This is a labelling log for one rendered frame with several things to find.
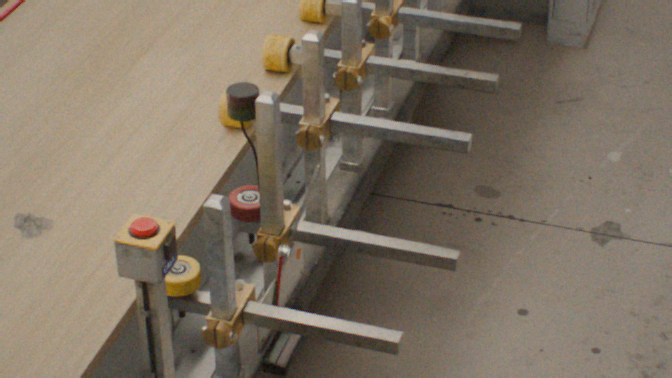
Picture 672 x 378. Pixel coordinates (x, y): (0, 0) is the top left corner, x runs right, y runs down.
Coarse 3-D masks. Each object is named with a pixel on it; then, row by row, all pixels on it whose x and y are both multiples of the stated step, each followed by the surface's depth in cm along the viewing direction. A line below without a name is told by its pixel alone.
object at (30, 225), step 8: (16, 216) 253; (24, 216) 252; (32, 216) 251; (40, 216) 252; (16, 224) 251; (24, 224) 251; (32, 224) 249; (40, 224) 251; (48, 224) 250; (24, 232) 249; (32, 232) 248; (40, 232) 249
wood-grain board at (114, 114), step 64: (64, 0) 331; (128, 0) 330; (192, 0) 330; (256, 0) 330; (0, 64) 304; (64, 64) 303; (128, 64) 303; (192, 64) 303; (256, 64) 303; (0, 128) 281; (64, 128) 281; (128, 128) 280; (192, 128) 280; (0, 192) 261; (64, 192) 261; (128, 192) 261; (192, 192) 261; (0, 256) 244; (64, 256) 244; (0, 320) 229; (64, 320) 229; (128, 320) 232
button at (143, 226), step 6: (132, 222) 196; (138, 222) 196; (144, 222) 196; (150, 222) 196; (156, 222) 196; (132, 228) 195; (138, 228) 194; (144, 228) 194; (150, 228) 194; (156, 228) 195; (138, 234) 194; (144, 234) 194; (150, 234) 194
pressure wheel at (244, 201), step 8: (232, 192) 260; (240, 192) 260; (248, 192) 259; (256, 192) 260; (232, 200) 257; (240, 200) 258; (248, 200) 258; (256, 200) 258; (232, 208) 257; (240, 208) 256; (248, 208) 255; (256, 208) 256; (232, 216) 258; (240, 216) 257; (248, 216) 256; (256, 216) 256
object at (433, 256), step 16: (240, 224) 261; (256, 224) 259; (304, 224) 259; (304, 240) 258; (320, 240) 257; (336, 240) 256; (352, 240) 255; (368, 240) 254; (384, 240) 254; (400, 240) 254; (384, 256) 254; (400, 256) 253; (416, 256) 252; (432, 256) 251; (448, 256) 250
